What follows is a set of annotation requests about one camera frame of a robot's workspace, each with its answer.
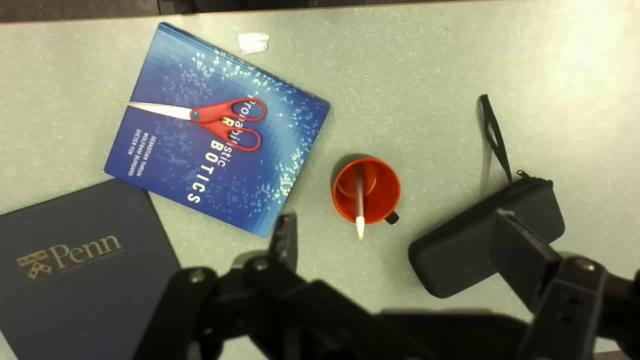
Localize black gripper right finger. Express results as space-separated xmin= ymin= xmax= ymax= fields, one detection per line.
xmin=491 ymin=207 xmax=640 ymax=360

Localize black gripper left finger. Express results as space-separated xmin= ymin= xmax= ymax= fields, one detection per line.
xmin=132 ymin=209 xmax=402 ymax=360

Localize white pen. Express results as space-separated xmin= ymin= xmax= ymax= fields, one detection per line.
xmin=353 ymin=166 xmax=368 ymax=242

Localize black mug with red inside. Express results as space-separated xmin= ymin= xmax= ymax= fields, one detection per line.
xmin=330 ymin=153 xmax=405 ymax=227

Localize blue robotics textbook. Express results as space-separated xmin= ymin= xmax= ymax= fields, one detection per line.
xmin=105 ymin=20 xmax=333 ymax=239

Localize small white paper scrap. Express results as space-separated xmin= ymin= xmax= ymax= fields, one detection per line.
xmin=236 ymin=30 xmax=272 ymax=55

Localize navy Penn binder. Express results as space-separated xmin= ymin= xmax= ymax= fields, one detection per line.
xmin=0 ymin=178 xmax=184 ymax=360

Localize black zip case with strap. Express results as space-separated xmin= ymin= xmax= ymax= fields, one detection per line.
xmin=406 ymin=93 xmax=568 ymax=300

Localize red handled scissors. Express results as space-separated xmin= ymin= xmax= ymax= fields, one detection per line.
xmin=126 ymin=96 xmax=271 ymax=155

